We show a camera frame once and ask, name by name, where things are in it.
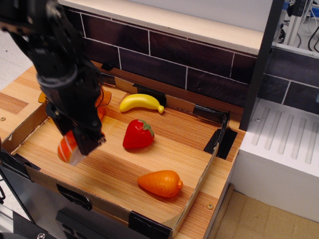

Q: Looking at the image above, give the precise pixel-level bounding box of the orange toy carrot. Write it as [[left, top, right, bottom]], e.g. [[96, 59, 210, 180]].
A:
[[137, 170, 183, 198]]

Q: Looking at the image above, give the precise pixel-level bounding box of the yellow toy banana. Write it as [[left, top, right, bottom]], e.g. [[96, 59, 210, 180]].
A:
[[119, 94, 164, 114]]

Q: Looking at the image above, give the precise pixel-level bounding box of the orange transparent plastic pot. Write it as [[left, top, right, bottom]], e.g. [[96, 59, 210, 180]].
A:
[[38, 84, 112, 130]]

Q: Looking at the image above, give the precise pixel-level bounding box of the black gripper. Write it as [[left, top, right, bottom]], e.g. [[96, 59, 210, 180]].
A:
[[37, 59, 106, 156]]

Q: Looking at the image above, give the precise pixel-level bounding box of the light wooden shelf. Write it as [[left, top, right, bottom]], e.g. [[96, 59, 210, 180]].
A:
[[60, 0, 264, 55]]

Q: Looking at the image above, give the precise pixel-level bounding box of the salmon sushi toy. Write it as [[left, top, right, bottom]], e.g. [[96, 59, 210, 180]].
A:
[[57, 130, 87, 166]]

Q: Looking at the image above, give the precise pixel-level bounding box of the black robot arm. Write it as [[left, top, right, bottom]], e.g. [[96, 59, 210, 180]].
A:
[[0, 0, 105, 155]]

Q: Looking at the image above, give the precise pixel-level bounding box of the red toy strawberry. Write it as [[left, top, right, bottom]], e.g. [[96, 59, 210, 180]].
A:
[[123, 119, 155, 149]]

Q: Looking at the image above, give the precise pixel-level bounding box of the cardboard fence with black tape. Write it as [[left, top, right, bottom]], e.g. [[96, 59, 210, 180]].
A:
[[0, 67, 242, 239]]

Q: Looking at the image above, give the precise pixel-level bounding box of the white ribbed sink block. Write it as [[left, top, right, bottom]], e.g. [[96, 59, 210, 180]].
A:
[[231, 100, 319, 221]]

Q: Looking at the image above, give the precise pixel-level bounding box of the dark grey vertical post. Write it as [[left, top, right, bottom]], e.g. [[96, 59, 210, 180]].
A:
[[239, 0, 284, 131]]

